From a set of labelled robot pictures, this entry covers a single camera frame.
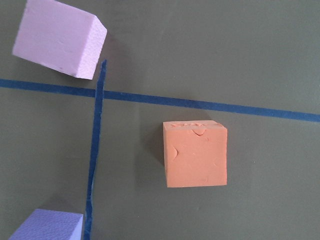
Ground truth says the purple foam cube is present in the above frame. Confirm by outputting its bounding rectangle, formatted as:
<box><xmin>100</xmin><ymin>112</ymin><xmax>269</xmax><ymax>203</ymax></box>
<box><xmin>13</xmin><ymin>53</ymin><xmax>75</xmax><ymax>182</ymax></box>
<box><xmin>10</xmin><ymin>209</ymin><xmax>83</xmax><ymax>240</ymax></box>

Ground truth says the orange foam cube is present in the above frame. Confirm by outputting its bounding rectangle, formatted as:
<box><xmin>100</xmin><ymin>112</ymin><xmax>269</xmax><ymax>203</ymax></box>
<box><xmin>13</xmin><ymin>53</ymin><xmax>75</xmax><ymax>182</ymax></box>
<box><xmin>163</xmin><ymin>120</ymin><xmax>228</xmax><ymax>188</ymax></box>

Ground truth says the pink foam cube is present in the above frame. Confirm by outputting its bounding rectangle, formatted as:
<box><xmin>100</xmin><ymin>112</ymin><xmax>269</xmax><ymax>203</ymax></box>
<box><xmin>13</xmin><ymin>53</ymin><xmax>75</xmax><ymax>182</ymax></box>
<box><xmin>12</xmin><ymin>0</ymin><xmax>108</xmax><ymax>80</ymax></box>

